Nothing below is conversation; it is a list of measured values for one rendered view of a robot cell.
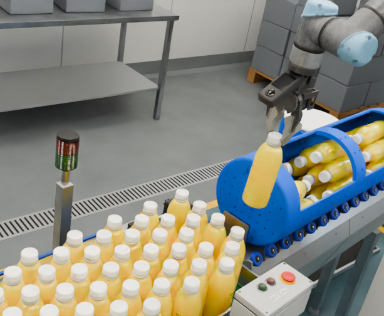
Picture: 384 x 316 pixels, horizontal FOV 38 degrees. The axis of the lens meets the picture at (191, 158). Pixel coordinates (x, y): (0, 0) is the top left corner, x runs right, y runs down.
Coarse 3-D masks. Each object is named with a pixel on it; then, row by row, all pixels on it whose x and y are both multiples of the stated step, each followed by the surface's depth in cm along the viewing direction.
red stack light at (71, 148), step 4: (56, 140) 153; (56, 144) 153; (60, 144) 152; (64, 144) 152; (68, 144) 152; (72, 144) 152; (76, 144) 154; (56, 148) 154; (60, 148) 153; (64, 148) 152; (68, 148) 153; (72, 148) 153; (76, 148) 154; (60, 152) 153; (64, 152) 153; (68, 152) 153; (72, 152) 154; (76, 152) 155
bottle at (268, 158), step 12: (264, 144) 143; (264, 156) 142; (276, 156) 142; (252, 168) 146; (264, 168) 143; (276, 168) 143; (252, 180) 146; (264, 180) 144; (252, 192) 147; (264, 192) 147; (252, 204) 149; (264, 204) 149
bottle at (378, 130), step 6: (378, 120) 221; (366, 126) 213; (372, 126) 214; (378, 126) 216; (360, 132) 210; (366, 132) 210; (372, 132) 211; (378, 132) 214; (366, 138) 209; (372, 138) 211; (378, 138) 215; (360, 144) 212; (366, 144) 212
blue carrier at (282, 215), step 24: (360, 120) 233; (288, 144) 199; (312, 144) 216; (240, 168) 170; (360, 168) 190; (216, 192) 180; (240, 192) 172; (288, 192) 161; (336, 192) 180; (360, 192) 200; (240, 216) 175; (264, 216) 167; (288, 216) 162; (312, 216) 174; (264, 240) 170
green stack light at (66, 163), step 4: (56, 152) 154; (56, 156) 155; (60, 156) 154; (64, 156) 154; (68, 156) 154; (72, 156) 154; (76, 156) 156; (56, 160) 156; (60, 160) 154; (64, 160) 154; (68, 160) 154; (72, 160) 155; (76, 160) 157; (56, 164) 156; (60, 164) 155; (64, 164) 155; (68, 164) 155; (72, 164) 156; (76, 164) 158; (60, 168) 156; (64, 168) 155; (68, 168) 156; (72, 168) 156
